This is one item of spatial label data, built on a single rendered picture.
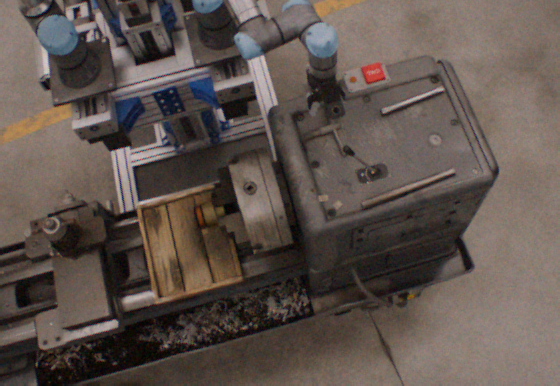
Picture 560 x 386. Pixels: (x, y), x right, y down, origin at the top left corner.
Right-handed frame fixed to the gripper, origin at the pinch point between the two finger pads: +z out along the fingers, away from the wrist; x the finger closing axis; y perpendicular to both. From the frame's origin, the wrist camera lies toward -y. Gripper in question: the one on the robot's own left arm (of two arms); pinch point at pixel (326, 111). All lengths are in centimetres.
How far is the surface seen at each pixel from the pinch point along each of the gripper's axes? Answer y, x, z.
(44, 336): -30, 107, 40
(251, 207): -19.2, 28.6, 7.6
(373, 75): 9.3, -17.7, 2.9
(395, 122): -7.3, -18.8, 4.1
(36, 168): 85, 137, 130
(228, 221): -17.0, 36.8, 19.0
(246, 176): -10.1, 27.6, 6.0
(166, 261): -16, 62, 41
